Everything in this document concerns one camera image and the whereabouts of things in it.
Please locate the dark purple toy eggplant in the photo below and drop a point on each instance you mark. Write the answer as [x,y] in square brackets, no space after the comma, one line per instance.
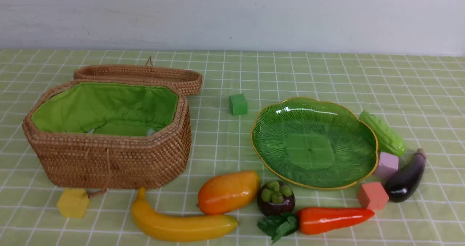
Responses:
[404,183]

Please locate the green checked tablecloth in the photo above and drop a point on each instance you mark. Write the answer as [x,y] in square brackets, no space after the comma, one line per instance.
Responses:
[420,97]

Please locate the yellow foam block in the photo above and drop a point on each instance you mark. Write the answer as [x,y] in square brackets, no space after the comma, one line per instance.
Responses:
[73,203]

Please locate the purple toy mangosteen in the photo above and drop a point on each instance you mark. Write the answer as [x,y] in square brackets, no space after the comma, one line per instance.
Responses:
[275,197]

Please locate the pink foam cube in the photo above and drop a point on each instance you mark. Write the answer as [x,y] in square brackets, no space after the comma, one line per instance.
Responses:
[372,196]

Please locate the lilac foam cube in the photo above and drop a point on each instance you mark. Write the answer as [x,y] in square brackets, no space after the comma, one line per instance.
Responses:
[388,165]

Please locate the orange toy mango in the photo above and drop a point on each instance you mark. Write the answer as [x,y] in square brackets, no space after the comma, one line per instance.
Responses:
[228,192]

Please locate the orange toy carrot green leaves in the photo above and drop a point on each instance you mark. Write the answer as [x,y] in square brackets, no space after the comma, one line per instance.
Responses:
[312,221]

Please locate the green leaf-shaped glass plate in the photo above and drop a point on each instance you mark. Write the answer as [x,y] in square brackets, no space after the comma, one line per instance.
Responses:
[315,144]

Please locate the woven wicker basket lid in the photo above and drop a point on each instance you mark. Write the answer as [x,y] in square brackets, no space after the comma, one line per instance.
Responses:
[186,81]

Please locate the green foam cube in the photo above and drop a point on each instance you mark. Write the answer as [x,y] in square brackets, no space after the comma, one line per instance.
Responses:
[238,104]

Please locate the green toy bitter gourd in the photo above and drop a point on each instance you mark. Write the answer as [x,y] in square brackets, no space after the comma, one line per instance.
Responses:
[389,141]

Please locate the yellow toy banana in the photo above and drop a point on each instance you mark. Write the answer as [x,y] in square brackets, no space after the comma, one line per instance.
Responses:
[178,228]

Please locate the woven wicker basket green lining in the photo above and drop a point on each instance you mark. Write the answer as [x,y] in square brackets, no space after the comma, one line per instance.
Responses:
[110,134]

